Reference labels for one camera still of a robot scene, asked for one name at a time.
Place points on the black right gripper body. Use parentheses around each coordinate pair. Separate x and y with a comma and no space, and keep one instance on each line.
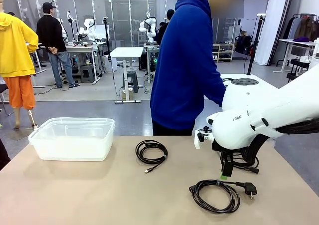
(223,153)

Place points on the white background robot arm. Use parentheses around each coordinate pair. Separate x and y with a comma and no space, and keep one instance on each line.
(148,26)
(90,28)

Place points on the person's right forearm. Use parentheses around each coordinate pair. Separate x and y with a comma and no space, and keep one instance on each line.
(214,95)

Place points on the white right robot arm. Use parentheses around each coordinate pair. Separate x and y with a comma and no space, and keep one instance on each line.
(239,127)

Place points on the large white table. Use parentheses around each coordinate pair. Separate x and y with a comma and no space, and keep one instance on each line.
(275,82)

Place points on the person in blue hoodie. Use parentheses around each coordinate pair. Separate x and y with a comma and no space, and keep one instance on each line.
(184,72)

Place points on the wooden shoe shelf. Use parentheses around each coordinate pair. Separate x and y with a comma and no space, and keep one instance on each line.
(223,53)

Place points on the black bags stack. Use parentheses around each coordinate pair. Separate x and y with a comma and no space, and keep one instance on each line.
(244,44)

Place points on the black utility cart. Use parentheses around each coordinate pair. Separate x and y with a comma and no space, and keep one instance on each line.
(297,66)

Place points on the black pole stand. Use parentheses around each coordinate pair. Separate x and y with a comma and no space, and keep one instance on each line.
(255,43)

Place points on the grey plastic stool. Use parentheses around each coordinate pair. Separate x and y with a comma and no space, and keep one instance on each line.
(132,81)
(87,72)

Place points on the white desk with purple cloth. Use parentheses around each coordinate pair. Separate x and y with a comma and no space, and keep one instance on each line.
(296,43)

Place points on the white folding screen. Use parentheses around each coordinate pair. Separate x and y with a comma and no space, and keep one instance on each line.
(271,28)

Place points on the person in dark clothes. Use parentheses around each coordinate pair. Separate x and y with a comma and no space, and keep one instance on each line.
(163,31)

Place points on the purple cloth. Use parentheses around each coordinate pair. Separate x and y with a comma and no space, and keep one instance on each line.
(301,39)

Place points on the small white standing desk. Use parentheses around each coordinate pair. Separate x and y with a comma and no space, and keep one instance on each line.
(127,52)

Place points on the clothes rack with coats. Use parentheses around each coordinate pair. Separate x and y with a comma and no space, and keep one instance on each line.
(305,26)

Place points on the clear plastic storage container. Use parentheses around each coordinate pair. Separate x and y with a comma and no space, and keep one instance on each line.
(72,142)

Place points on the grey workbench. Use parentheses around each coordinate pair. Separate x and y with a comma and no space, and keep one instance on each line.
(82,49)

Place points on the man in black jacket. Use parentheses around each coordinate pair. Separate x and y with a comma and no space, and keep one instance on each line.
(53,35)

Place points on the mannequin in yellow hoodie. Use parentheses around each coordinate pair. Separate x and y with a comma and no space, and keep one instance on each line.
(15,48)

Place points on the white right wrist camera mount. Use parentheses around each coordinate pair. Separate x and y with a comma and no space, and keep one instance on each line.
(203,137)

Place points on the black camera tripod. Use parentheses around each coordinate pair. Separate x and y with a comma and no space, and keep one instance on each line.
(107,38)

